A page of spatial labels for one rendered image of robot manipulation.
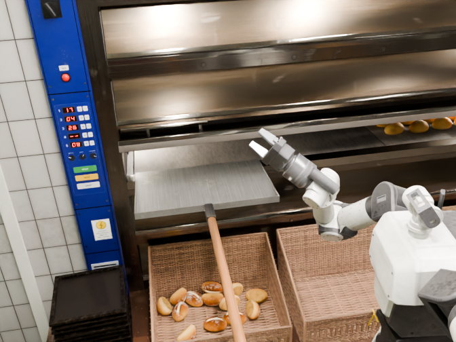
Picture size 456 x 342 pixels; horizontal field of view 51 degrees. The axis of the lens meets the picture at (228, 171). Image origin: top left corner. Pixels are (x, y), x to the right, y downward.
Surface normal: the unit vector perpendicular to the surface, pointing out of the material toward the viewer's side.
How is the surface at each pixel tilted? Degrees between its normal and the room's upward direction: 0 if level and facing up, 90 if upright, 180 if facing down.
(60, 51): 90
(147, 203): 0
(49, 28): 90
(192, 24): 70
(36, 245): 90
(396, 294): 85
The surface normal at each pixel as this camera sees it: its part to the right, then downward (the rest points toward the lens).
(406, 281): -0.69, 0.30
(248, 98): 0.15, 0.14
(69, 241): 0.17, 0.47
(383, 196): -0.90, -0.26
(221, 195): -0.04, -0.88
